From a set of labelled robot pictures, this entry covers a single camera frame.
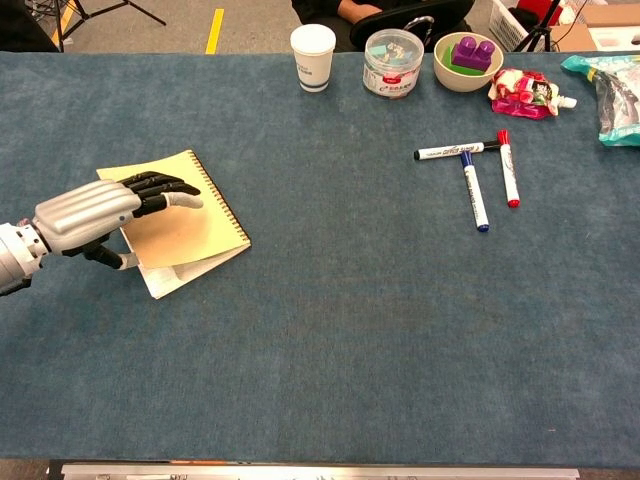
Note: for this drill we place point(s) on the blue whiteboard marker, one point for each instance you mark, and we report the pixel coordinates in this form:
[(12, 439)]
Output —
[(475, 195)]

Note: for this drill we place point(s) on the white paper cup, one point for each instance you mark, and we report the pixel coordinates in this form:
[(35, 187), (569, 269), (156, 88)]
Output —
[(312, 60)]

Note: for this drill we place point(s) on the clear plastic jar of clips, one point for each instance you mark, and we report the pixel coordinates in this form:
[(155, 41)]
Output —
[(392, 70)]

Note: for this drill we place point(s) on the aluminium table edge rail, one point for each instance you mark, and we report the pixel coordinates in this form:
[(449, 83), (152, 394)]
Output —
[(320, 472)]

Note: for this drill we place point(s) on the seated person in black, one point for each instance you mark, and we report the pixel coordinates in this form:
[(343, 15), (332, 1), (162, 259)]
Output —
[(315, 10)]

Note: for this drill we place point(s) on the black tripod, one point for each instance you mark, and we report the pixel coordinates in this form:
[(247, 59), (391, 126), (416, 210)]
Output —
[(140, 9), (537, 30)]

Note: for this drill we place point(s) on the beige bowl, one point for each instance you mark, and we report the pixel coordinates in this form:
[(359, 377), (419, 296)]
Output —
[(465, 82)]

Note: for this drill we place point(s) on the red whiteboard marker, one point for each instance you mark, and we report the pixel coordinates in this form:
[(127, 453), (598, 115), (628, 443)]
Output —
[(509, 170)]

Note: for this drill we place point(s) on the purple toy brick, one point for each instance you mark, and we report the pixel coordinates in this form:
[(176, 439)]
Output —
[(472, 54)]

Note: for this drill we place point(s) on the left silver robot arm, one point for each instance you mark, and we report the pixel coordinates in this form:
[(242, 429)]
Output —
[(15, 255)]

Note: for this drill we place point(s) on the teal plastic bag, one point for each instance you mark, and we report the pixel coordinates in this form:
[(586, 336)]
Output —
[(617, 100)]

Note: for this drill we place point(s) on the black whiteboard marker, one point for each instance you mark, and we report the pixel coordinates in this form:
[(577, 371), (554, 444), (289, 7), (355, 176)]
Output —
[(450, 151)]

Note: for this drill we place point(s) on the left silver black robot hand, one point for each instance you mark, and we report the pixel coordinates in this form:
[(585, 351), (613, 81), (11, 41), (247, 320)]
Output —
[(85, 215)]

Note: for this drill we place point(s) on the blue felt table cloth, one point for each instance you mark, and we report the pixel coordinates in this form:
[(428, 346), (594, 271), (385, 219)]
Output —
[(320, 325)]

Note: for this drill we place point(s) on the yellow floor tape strip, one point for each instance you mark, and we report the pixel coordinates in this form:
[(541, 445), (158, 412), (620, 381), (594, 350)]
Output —
[(215, 30)]

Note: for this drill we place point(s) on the pink white snack pouch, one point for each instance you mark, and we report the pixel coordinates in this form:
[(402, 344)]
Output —
[(520, 95)]

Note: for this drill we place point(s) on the kraft cover spiral notebook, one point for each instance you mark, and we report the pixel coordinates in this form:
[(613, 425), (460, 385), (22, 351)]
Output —
[(190, 230)]

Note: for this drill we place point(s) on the white plastic basket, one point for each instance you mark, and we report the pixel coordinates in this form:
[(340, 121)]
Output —
[(505, 22)]

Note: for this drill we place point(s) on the red bag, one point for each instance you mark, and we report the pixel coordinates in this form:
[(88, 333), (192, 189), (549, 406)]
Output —
[(530, 5)]

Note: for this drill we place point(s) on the standing person in black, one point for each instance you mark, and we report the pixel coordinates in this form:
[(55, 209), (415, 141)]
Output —
[(20, 25)]

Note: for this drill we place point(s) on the cardboard box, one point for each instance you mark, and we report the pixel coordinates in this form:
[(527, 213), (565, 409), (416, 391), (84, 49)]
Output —
[(575, 35)]

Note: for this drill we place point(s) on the green toy brick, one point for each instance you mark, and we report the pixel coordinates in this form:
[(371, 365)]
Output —
[(446, 60)]

